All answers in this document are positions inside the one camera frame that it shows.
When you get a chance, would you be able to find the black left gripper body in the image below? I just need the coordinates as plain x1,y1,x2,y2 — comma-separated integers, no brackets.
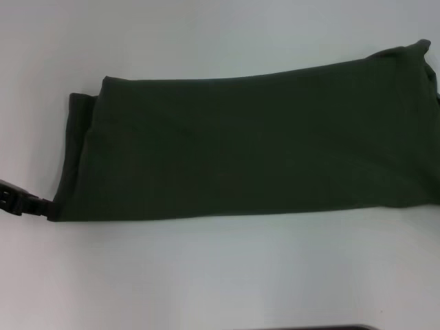
0,178,30,217

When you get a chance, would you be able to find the dark green FREE T-shirt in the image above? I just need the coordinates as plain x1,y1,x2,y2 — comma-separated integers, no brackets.
47,38,440,223

